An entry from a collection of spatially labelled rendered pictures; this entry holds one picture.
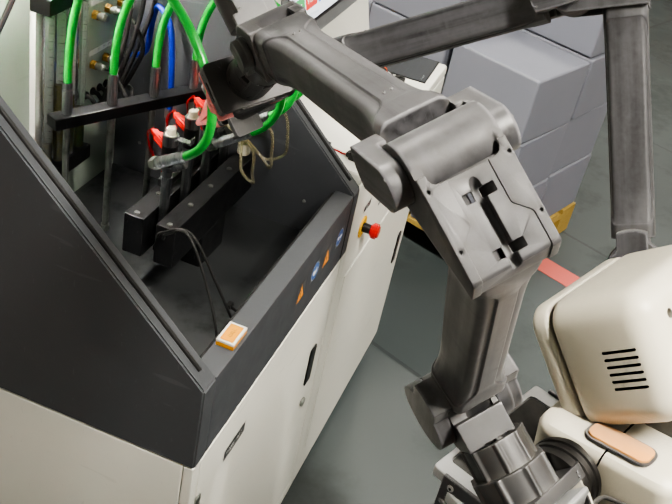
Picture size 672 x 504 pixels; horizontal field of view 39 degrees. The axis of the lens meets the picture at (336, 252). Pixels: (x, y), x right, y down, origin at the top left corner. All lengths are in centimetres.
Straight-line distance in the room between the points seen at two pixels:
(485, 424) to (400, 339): 212
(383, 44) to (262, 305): 47
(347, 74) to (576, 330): 39
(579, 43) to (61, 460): 234
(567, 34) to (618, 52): 208
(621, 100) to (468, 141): 65
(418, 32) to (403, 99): 62
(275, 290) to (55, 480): 48
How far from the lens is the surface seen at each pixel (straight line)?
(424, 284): 338
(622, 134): 132
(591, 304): 103
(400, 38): 138
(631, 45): 132
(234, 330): 148
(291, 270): 165
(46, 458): 166
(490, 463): 100
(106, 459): 158
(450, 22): 136
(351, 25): 243
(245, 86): 115
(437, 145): 69
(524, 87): 310
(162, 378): 141
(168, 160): 148
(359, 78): 81
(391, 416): 283
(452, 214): 68
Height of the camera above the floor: 190
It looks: 34 degrees down
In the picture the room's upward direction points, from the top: 13 degrees clockwise
